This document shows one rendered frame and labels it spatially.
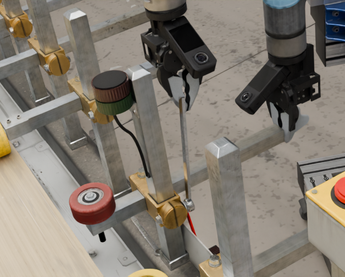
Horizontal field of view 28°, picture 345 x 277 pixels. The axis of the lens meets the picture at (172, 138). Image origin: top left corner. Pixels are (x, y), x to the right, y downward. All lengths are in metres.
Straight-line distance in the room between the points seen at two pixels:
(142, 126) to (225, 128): 1.77
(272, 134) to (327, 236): 0.69
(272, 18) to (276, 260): 0.43
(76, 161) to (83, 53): 0.42
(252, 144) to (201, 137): 1.51
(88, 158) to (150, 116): 0.56
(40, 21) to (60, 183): 0.43
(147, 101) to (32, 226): 0.30
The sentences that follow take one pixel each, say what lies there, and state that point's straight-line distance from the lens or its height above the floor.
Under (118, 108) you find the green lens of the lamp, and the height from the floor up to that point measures 1.10.
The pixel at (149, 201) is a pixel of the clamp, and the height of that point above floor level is 0.87.
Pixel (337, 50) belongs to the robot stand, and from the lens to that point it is 1.84.
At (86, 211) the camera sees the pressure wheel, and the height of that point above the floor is 0.91.
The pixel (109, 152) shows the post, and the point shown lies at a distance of 1.46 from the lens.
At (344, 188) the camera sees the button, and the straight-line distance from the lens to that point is 0.69.
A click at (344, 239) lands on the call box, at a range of 0.69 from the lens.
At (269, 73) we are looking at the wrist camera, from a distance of 1.32.
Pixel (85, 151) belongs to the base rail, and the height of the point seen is 0.70.
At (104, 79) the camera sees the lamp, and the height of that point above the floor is 1.14.
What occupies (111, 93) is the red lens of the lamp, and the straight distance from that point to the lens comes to 1.08.
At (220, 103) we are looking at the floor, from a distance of 3.06.
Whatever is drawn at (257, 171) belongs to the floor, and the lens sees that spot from 2.66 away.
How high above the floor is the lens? 1.69
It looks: 36 degrees down
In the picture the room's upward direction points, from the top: 10 degrees counter-clockwise
